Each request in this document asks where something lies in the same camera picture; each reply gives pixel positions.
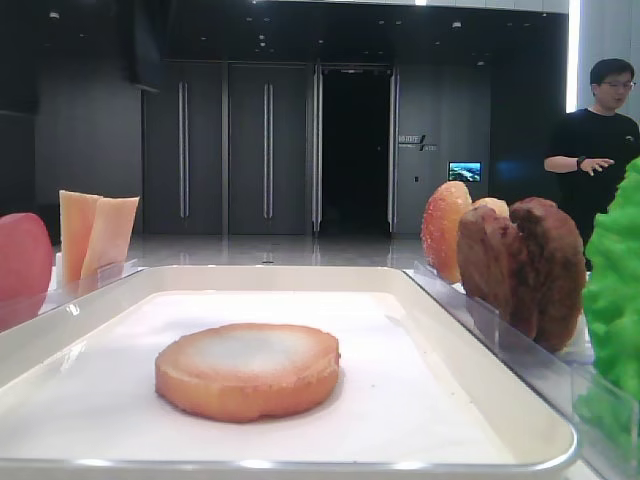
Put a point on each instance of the bun slice right outer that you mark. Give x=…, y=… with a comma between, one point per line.
x=439, y=231

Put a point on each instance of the red tomato slice front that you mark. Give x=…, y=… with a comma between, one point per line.
x=26, y=267

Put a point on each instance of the brown meat patty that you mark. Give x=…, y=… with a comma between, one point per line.
x=556, y=253
x=494, y=266

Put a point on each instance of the orange cheese slice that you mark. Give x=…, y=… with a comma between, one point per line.
x=110, y=234
x=77, y=214

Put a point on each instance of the small wall screen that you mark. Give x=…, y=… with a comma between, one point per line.
x=468, y=172

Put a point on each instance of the dark double door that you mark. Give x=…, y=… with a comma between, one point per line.
x=227, y=150

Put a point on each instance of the brown meat patty inner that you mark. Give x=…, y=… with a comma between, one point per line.
x=494, y=266

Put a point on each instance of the bun slice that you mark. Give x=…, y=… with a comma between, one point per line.
x=439, y=231
x=500, y=207

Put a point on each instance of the bread slice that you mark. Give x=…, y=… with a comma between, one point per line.
x=243, y=372

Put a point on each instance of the clear right front rail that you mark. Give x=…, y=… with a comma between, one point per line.
x=560, y=379

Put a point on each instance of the man in black shirt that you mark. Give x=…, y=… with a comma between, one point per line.
x=590, y=148

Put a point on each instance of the white metal tray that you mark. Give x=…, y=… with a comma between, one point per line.
x=418, y=397

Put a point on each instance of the clear rail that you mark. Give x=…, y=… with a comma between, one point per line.
x=60, y=293
x=560, y=379

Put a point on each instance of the brown meat patty outer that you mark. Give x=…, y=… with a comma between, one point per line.
x=556, y=253

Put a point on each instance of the clear left front rail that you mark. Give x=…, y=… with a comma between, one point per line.
x=60, y=293

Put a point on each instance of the orange cheese slice outer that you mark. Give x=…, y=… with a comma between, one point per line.
x=77, y=214

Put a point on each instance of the bun slice right inner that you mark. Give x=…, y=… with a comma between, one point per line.
x=500, y=207

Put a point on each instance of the green lettuce leaf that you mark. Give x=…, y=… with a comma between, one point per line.
x=611, y=308

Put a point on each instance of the orange cheese slice inner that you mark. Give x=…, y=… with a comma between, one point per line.
x=110, y=234

